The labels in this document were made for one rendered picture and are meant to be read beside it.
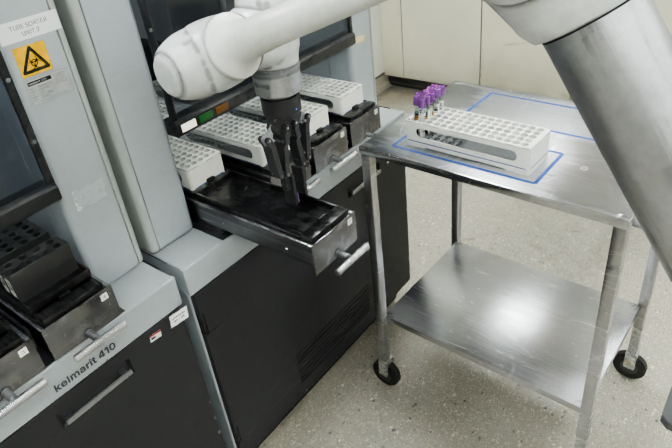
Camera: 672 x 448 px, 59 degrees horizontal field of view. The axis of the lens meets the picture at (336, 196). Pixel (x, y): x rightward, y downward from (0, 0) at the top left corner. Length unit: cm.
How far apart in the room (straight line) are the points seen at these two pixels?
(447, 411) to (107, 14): 136
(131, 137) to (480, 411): 123
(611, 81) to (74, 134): 85
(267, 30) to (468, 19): 266
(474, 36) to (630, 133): 289
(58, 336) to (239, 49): 57
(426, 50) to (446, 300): 217
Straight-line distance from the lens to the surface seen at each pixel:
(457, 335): 164
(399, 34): 372
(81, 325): 114
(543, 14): 57
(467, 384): 190
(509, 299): 176
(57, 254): 115
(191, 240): 131
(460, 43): 352
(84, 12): 111
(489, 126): 131
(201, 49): 92
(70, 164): 113
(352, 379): 192
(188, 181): 132
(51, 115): 109
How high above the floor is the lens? 145
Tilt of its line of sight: 32 degrees down
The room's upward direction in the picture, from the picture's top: 7 degrees counter-clockwise
